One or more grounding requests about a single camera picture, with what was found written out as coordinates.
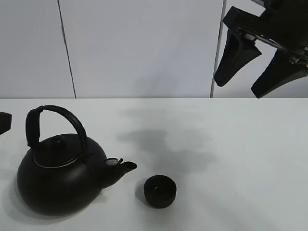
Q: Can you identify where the small black teacup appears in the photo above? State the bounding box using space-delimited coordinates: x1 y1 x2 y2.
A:
143 175 177 209

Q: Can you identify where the black round tea kettle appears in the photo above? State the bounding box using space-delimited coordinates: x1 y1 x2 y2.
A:
16 105 137 216

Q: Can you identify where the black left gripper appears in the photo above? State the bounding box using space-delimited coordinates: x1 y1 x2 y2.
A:
0 112 12 135

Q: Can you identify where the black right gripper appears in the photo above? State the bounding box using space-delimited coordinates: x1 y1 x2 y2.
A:
214 0 308 98

